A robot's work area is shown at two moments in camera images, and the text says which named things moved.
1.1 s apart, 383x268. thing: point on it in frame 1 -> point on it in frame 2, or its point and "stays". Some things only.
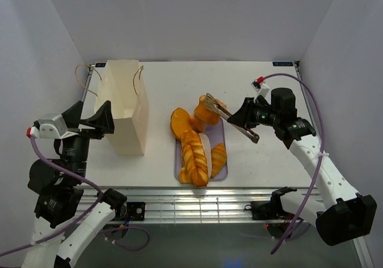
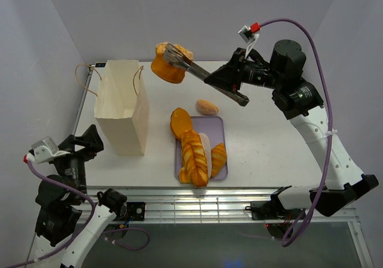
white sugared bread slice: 207,145 stays
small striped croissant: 219,157 stays
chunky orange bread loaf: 204,115 -> 165,72
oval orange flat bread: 180,122 stays
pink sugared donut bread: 197,124 -> 206,107
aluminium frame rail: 204,204 stays
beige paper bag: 122,83 stays
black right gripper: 244,115 -> 230,76
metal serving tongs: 210,102 -> 176,57
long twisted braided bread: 195,168 stays
